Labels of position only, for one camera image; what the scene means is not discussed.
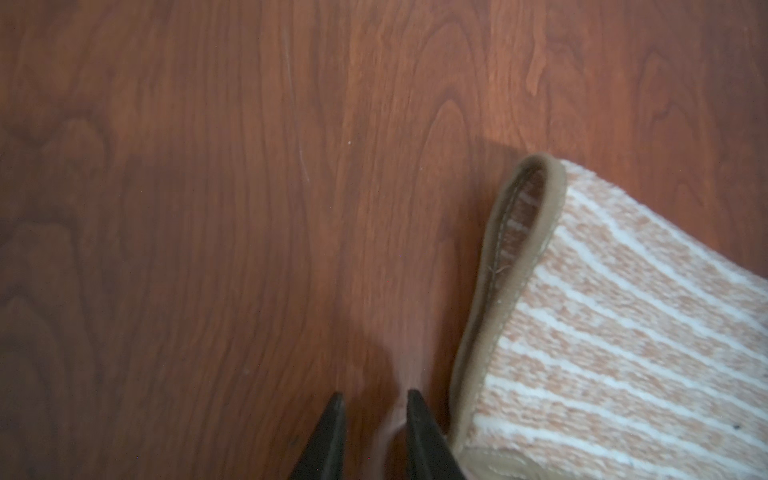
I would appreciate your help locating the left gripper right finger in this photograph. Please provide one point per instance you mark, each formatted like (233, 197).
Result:
(428, 455)

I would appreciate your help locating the striped brown square dishcloth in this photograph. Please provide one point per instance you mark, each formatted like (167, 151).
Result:
(603, 342)

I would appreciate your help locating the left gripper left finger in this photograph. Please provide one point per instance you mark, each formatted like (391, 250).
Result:
(323, 455)

